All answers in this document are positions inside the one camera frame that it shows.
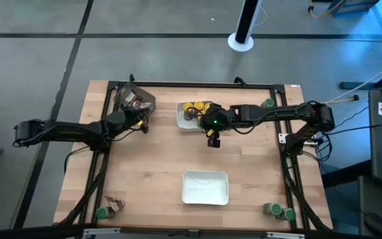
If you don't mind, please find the silver metal bracket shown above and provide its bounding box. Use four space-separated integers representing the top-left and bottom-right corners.
82 227 121 239
266 231 306 239

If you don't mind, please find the white plastic bin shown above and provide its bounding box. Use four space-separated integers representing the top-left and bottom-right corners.
181 169 229 206
176 100 218 133

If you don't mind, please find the white metal plate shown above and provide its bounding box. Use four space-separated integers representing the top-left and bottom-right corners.
278 132 321 146

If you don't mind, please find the yellow hanging cable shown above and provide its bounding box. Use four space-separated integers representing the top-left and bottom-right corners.
308 0 346 18

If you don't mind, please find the black white tower fan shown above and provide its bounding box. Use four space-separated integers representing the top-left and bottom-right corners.
227 0 265 53

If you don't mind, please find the brown paper spice packet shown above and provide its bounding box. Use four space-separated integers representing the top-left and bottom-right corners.
103 195 126 213

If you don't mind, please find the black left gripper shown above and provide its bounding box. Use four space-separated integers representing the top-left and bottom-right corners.
123 106 150 135

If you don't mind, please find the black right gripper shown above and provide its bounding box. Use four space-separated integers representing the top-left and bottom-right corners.
200 103 233 149

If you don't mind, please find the white floor cable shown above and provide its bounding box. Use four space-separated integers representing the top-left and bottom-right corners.
322 55 382 104

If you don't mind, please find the black plastic bin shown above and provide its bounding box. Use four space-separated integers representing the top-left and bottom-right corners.
113 82 157 118

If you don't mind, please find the black desk foot bar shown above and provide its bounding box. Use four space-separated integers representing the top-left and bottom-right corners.
339 66 382 91

